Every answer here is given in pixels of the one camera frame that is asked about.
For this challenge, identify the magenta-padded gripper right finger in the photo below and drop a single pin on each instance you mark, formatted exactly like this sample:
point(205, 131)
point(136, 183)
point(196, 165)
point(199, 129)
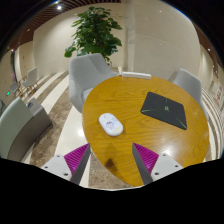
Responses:
point(165, 165)

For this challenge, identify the white printed computer mouse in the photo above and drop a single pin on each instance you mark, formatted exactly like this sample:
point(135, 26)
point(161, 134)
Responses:
point(110, 124)

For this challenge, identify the pale chair wooden legs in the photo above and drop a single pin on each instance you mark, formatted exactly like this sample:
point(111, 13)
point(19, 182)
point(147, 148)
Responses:
point(30, 78)
point(14, 87)

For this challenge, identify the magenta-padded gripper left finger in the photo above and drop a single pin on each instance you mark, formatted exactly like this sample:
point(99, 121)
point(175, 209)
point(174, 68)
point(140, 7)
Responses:
point(60, 165)

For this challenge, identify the green leafy potted plant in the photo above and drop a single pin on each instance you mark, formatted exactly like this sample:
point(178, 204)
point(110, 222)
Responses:
point(95, 31)

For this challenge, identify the black mouse pad green lines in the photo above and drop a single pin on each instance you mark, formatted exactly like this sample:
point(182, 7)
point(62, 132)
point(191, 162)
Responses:
point(165, 110)

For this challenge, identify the grey-green curved sofa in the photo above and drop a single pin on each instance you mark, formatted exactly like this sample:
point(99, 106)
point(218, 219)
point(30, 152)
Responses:
point(11, 130)

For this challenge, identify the grey upholstered armchair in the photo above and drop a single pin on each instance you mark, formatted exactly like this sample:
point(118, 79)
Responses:
point(188, 83)
point(86, 73)

